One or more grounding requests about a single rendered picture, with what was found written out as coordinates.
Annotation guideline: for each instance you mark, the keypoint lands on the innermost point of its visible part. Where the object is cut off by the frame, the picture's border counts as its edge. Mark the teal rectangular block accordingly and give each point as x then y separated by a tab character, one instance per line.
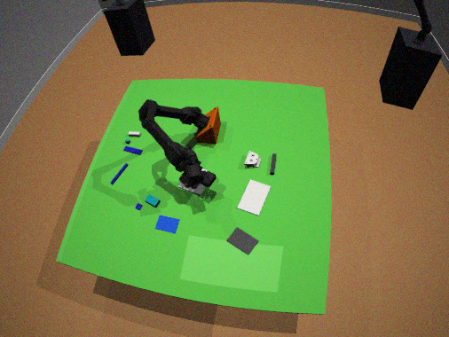
152	200

